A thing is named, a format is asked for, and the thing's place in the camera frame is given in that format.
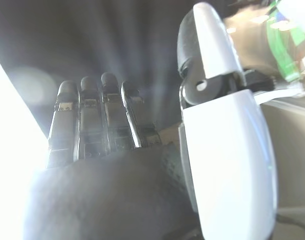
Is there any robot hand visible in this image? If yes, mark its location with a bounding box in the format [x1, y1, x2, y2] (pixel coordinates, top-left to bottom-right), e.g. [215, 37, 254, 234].
[22, 1, 279, 240]

